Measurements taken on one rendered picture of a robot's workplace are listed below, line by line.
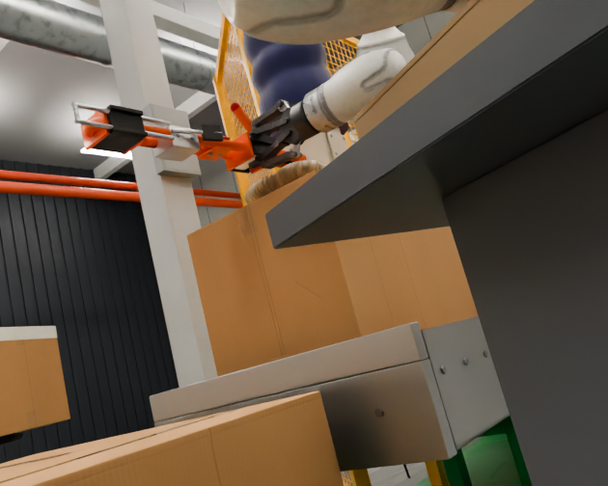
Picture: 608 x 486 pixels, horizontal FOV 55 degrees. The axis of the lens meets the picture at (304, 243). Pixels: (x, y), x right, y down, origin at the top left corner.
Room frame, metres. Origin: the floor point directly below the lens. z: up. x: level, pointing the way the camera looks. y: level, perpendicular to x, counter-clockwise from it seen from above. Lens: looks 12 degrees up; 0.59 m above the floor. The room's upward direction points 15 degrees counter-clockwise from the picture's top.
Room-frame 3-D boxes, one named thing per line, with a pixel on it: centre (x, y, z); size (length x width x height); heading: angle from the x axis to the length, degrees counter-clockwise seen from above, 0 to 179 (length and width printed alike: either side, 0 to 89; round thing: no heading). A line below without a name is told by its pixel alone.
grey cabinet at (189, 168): (2.30, 0.43, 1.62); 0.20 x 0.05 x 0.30; 143
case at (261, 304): (1.46, -0.07, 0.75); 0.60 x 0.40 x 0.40; 144
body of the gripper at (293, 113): (1.16, -0.05, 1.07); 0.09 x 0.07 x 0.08; 53
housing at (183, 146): (1.09, 0.20, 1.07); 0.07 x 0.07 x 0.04; 53
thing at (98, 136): (0.98, 0.28, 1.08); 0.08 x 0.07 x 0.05; 143
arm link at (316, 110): (1.11, -0.11, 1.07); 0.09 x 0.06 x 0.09; 143
